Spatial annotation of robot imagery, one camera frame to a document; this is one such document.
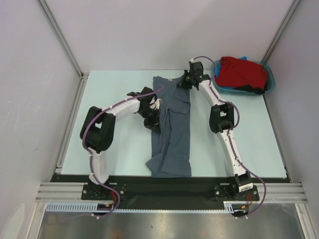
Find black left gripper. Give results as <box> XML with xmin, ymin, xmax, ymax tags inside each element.
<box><xmin>138</xmin><ymin>107</ymin><xmax>161</xmax><ymax>134</ymax></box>

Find grey blue t shirt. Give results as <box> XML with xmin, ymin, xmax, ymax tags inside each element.
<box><xmin>146</xmin><ymin>76</ymin><xmax>191</xmax><ymax>178</ymax></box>

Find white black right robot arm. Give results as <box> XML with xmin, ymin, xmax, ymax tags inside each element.
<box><xmin>178</xmin><ymin>57</ymin><xmax>254</xmax><ymax>201</ymax></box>

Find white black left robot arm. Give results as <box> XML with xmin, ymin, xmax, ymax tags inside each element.
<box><xmin>80</xmin><ymin>85</ymin><xmax>163</xmax><ymax>199</ymax></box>

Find red t shirt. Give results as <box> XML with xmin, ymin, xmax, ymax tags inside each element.
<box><xmin>216</xmin><ymin>56</ymin><xmax>267</xmax><ymax>90</ymax></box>

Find black t shirt in basket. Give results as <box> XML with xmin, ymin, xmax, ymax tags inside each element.
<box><xmin>234</xmin><ymin>67</ymin><xmax>271</xmax><ymax>95</ymax></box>

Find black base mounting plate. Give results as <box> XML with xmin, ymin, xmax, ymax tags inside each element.
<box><xmin>50</xmin><ymin>174</ymin><xmax>291</xmax><ymax>210</ymax></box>

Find blue plastic basket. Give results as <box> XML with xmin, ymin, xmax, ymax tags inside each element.
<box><xmin>212</xmin><ymin>56</ymin><xmax>275</xmax><ymax>96</ymax></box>

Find slotted grey cable duct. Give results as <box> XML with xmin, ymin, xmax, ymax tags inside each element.
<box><xmin>46</xmin><ymin>202</ymin><xmax>247</xmax><ymax>214</ymax></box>

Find aluminium front frame rail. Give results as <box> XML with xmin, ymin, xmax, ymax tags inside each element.
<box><xmin>36</xmin><ymin>183</ymin><xmax>308</xmax><ymax>204</ymax></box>

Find right aluminium corner post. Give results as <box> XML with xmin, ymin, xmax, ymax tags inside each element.
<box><xmin>261</xmin><ymin>0</ymin><xmax>303</xmax><ymax>64</ymax></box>

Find aluminium corner post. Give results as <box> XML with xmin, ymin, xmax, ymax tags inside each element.
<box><xmin>36</xmin><ymin>0</ymin><xmax>84</xmax><ymax>77</ymax></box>
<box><xmin>261</xmin><ymin>0</ymin><xmax>303</xmax><ymax>64</ymax></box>

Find left aluminium corner post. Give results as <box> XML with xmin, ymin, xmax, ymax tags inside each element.
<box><xmin>36</xmin><ymin>0</ymin><xmax>84</xmax><ymax>77</ymax></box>

